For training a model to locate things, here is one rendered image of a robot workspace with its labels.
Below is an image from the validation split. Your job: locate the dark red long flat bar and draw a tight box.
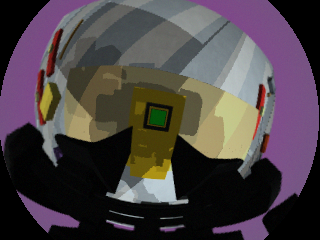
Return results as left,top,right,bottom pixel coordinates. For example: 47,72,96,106
252,84,267,140
45,28,63,77
35,69,47,127

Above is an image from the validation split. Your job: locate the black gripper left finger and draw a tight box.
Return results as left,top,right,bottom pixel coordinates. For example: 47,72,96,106
53,125,132,193

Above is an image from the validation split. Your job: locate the tan flat rectangular panel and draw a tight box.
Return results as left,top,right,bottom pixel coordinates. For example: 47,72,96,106
64,65,259,160

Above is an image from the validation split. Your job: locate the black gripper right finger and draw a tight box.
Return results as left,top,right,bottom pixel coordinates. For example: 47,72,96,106
171,133,244,200

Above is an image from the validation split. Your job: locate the purple shallow tray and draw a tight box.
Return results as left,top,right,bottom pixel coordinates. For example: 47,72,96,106
52,145,63,161

